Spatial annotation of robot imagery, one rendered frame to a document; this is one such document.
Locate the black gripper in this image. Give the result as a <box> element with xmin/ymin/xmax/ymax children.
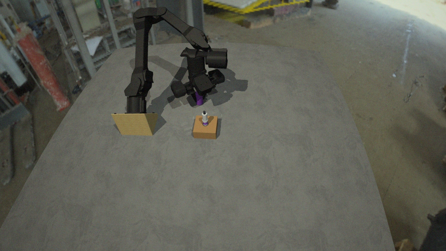
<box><xmin>171</xmin><ymin>67</ymin><xmax>225</xmax><ymax>102</ymax></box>

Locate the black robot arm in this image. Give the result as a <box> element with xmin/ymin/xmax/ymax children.
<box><xmin>124</xmin><ymin>7</ymin><xmax>228</xmax><ymax>114</ymax></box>

